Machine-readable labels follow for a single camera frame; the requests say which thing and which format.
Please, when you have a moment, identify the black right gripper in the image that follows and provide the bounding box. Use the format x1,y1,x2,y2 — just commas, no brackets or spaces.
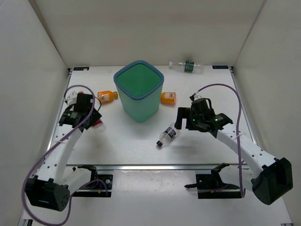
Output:
175,107,204,131

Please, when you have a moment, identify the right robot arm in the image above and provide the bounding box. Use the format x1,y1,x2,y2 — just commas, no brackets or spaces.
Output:
175,98,293,205

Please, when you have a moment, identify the green plastic bin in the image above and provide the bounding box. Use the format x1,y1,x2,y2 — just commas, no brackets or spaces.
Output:
113,60,164,122

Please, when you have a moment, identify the dark blue right sticker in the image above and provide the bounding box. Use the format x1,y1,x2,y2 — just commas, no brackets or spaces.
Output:
212,65,229,70

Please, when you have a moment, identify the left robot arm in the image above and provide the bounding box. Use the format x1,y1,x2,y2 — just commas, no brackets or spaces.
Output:
24,93,101,211

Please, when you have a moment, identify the black-label clear bottle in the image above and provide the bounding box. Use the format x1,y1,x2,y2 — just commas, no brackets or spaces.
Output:
156,122,180,148

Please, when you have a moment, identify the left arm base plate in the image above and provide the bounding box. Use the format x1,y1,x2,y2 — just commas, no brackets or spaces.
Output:
73,170,113,198

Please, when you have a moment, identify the green-label clear bottle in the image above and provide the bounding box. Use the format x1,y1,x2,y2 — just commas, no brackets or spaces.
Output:
169,61,204,74

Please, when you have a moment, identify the dark blue sticker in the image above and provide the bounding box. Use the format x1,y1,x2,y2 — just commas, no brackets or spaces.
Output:
212,65,229,70
73,67,89,71

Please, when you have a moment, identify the red-label clear water bottle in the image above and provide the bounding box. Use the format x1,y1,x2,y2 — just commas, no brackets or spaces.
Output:
92,120,106,131

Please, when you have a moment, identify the orange juice bottle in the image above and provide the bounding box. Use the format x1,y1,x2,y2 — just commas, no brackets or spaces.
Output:
160,92,176,105
97,90,118,104

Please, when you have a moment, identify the aluminium table edge rail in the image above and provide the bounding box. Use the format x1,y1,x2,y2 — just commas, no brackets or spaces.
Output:
65,163,250,172

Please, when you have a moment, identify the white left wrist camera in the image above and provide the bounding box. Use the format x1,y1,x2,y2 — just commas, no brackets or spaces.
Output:
65,91,83,106

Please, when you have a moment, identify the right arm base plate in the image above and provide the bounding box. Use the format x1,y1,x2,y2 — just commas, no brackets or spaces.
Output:
184,174,242,199

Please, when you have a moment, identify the dark blue left sticker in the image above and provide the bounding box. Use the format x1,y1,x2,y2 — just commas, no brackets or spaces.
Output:
73,67,89,71

